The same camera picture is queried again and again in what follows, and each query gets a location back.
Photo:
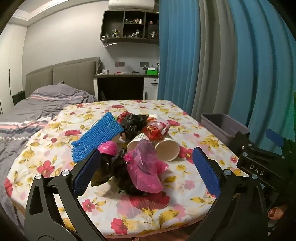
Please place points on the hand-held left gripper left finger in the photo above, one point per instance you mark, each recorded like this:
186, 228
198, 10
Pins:
86, 172

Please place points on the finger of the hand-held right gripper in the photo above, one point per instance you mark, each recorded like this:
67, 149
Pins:
274, 137
241, 139

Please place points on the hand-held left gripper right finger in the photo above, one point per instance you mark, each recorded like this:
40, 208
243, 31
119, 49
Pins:
207, 172

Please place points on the grey plastic bin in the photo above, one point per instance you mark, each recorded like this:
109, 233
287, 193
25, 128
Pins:
222, 125

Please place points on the small pink plastic bag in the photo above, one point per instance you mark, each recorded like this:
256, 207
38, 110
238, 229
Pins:
108, 148

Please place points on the blue foam net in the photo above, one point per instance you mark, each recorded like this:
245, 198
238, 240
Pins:
99, 134

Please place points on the large pink plastic bag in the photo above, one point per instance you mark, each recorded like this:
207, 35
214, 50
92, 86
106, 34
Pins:
143, 178

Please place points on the red white plastic wrapper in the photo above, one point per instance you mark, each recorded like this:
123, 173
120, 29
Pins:
157, 128

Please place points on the red plastic bag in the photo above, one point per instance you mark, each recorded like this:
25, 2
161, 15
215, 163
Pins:
123, 115

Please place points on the person's right hand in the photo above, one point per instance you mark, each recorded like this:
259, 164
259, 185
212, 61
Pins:
276, 213

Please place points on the blue curtain panel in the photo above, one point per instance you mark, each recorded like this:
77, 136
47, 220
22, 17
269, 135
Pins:
178, 58
266, 69

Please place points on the floral tablecloth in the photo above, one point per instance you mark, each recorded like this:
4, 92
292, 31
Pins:
148, 208

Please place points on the grey curtain panel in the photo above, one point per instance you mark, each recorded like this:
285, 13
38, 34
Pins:
215, 69

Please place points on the grey striped duvet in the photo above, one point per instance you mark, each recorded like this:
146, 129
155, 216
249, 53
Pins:
27, 109

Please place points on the dark bedside box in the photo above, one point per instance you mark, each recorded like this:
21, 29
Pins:
18, 97

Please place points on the brown padded bed headboard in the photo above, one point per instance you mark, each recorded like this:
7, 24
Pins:
69, 71

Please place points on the dark desk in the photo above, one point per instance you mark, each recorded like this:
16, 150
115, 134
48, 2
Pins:
127, 75

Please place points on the white drawer cabinet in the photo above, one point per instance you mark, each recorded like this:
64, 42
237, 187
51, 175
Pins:
150, 83

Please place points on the green box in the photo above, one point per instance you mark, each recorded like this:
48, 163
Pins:
152, 71

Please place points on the group of small figurines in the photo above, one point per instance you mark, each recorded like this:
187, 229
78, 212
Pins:
115, 33

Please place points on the white air conditioner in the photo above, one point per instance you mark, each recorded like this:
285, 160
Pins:
131, 4

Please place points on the dark wall socket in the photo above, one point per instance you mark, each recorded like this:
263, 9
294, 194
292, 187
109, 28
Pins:
120, 64
143, 64

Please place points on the dark wall shelf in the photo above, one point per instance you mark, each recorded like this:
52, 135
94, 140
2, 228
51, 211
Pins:
115, 23

